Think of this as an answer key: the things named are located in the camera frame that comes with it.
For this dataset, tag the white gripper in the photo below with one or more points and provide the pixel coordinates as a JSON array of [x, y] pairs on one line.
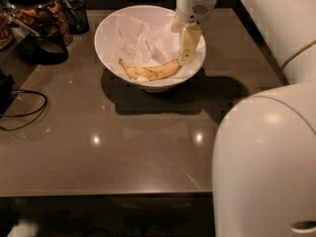
[[193, 6]]

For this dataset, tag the silver utensil handle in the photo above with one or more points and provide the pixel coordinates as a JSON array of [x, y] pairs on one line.
[[22, 25]]

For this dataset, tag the glass jar at left edge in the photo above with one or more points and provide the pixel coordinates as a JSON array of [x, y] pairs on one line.
[[6, 33]]

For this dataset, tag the glass jar with snacks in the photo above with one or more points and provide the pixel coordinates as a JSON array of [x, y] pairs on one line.
[[38, 12]]

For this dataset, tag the black device at left edge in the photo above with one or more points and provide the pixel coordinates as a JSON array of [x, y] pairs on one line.
[[6, 88]]

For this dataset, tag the black mesh pen holder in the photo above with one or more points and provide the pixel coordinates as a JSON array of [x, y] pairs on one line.
[[76, 17]]

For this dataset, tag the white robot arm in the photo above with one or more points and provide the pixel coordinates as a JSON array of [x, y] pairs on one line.
[[264, 154]]

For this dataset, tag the yellow spotted banana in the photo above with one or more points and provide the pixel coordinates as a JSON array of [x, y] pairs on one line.
[[151, 73]]

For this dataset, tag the white crumpled paper liner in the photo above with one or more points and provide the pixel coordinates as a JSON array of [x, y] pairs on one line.
[[145, 47]]

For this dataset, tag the white bowl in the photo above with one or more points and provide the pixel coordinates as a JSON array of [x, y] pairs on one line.
[[107, 36]]

